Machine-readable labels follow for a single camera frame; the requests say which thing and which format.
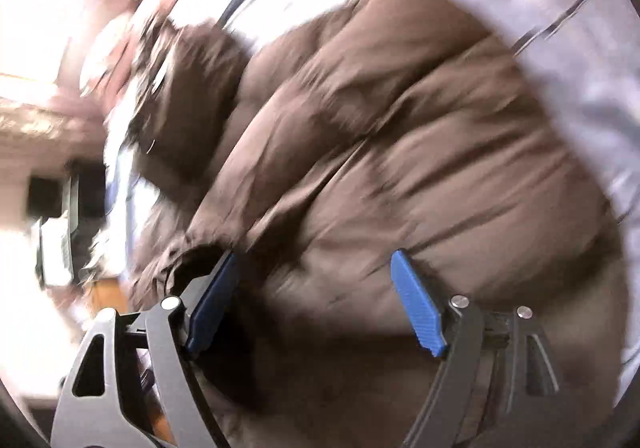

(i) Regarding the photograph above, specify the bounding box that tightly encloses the brown puffer down jacket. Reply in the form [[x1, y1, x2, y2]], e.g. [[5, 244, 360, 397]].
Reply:
[[130, 0, 628, 447]]

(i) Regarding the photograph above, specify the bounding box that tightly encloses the wooden bedside desk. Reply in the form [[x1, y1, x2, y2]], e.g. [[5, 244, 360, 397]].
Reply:
[[84, 278, 128, 317]]

